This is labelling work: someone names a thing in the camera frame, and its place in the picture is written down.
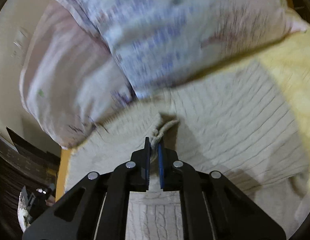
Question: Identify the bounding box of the beige cable-knit sweater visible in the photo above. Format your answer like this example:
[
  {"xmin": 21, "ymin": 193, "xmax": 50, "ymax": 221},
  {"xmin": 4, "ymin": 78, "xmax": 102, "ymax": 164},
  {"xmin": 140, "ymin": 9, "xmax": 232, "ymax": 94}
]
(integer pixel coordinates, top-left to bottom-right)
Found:
[{"xmin": 65, "ymin": 62, "xmax": 310, "ymax": 237}]

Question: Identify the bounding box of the dark bedside furniture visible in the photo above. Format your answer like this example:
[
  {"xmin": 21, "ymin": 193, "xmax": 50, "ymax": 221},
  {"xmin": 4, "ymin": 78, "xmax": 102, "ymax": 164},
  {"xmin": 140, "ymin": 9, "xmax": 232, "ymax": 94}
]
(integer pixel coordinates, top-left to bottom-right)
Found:
[{"xmin": 0, "ymin": 126, "xmax": 61, "ymax": 188}]

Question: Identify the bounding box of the pink striped pillow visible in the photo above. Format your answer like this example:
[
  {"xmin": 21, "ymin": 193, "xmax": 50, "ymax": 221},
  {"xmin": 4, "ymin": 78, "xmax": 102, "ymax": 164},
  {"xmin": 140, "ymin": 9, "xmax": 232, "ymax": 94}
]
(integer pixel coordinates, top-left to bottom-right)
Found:
[{"xmin": 19, "ymin": 1, "xmax": 135, "ymax": 149}]

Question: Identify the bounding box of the yellow patterned bedspread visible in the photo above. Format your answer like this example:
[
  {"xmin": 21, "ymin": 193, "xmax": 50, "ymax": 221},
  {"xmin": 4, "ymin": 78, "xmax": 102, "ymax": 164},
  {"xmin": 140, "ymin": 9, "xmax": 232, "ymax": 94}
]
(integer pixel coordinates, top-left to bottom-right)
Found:
[{"xmin": 257, "ymin": 7, "xmax": 310, "ymax": 145}]

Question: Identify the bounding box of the floral printed pillow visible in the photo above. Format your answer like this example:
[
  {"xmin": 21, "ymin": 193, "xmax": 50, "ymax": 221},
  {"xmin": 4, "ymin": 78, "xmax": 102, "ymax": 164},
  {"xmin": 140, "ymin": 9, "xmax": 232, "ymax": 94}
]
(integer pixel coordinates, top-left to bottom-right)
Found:
[{"xmin": 55, "ymin": 0, "xmax": 307, "ymax": 98}]

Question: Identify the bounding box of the orange wooden bed frame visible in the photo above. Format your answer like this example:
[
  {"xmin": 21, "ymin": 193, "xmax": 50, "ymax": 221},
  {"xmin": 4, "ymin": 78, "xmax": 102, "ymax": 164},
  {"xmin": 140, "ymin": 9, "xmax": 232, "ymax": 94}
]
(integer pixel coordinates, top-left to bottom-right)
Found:
[{"xmin": 56, "ymin": 149, "xmax": 71, "ymax": 200}]

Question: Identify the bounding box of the white wall socket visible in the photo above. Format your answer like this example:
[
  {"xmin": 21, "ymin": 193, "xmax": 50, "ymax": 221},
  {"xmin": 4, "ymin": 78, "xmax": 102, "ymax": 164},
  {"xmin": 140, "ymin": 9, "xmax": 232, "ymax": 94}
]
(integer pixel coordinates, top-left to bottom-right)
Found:
[{"xmin": 12, "ymin": 28, "xmax": 30, "ymax": 60}]

